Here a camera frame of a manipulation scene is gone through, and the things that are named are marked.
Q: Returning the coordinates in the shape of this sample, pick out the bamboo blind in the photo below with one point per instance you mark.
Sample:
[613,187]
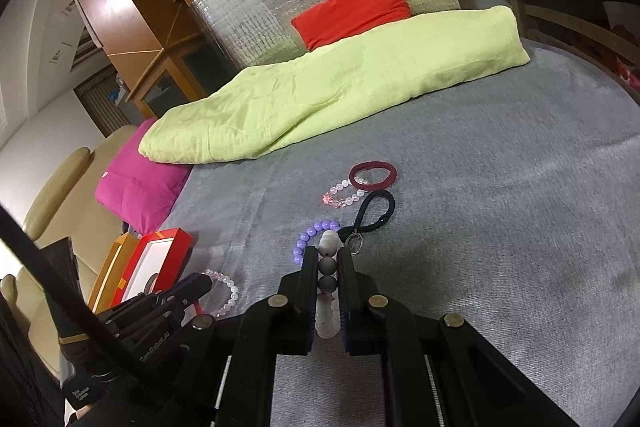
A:
[102,107]

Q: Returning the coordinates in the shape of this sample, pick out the beige leather sofa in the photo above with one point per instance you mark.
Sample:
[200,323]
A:
[55,187]

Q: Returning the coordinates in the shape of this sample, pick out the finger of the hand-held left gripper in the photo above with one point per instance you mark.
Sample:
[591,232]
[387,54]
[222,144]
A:
[195,286]
[145,307]

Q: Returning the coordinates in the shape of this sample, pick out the grey bedspread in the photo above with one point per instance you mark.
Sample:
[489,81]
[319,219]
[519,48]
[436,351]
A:
[475,207]

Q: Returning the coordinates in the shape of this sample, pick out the orange-red cushion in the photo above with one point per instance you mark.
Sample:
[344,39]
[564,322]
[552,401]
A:
[350,9]

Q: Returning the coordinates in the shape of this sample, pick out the red cardboard box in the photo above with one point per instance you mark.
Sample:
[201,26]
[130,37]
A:
[160,257]

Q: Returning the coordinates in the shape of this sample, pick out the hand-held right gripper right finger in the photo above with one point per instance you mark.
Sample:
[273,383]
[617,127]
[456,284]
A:
[346,332]

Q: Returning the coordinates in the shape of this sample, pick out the light green blanket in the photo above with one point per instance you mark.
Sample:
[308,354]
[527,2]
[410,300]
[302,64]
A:
[350,82]

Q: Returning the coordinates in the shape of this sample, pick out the orange box lid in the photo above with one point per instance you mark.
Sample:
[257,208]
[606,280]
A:
[112,272]

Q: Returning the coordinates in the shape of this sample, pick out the magenta pillow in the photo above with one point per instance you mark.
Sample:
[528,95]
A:
[140,187]

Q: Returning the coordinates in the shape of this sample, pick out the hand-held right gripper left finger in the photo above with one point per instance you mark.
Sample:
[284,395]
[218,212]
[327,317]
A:
[311,332]

